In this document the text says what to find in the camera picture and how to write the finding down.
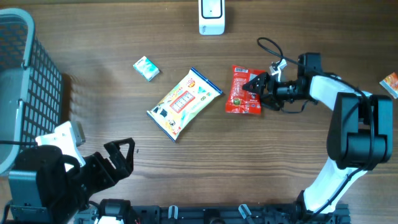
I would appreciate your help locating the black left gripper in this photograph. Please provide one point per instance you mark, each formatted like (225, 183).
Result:
(124, 165)

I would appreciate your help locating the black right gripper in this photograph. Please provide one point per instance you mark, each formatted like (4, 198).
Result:
(264, 78)

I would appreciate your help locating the red snack packet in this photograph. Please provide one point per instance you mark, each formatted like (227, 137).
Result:
(241, 101)

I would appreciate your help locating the cream snack bag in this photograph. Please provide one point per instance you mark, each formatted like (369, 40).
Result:
(192, 94)

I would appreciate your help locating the teal tissue pack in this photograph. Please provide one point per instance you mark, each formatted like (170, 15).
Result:
(146, 68)

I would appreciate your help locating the orange small box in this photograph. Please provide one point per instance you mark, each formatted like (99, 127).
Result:
(390, 83)

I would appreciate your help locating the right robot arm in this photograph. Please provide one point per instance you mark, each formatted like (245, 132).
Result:
(359, 136)

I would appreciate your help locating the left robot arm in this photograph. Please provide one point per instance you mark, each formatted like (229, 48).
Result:
(50, 187)

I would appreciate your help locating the white barcode scanner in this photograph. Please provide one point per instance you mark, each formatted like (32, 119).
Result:
(211, 17)

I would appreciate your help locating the grey plastic shopping basket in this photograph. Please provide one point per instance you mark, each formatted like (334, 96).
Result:
(31, 86)

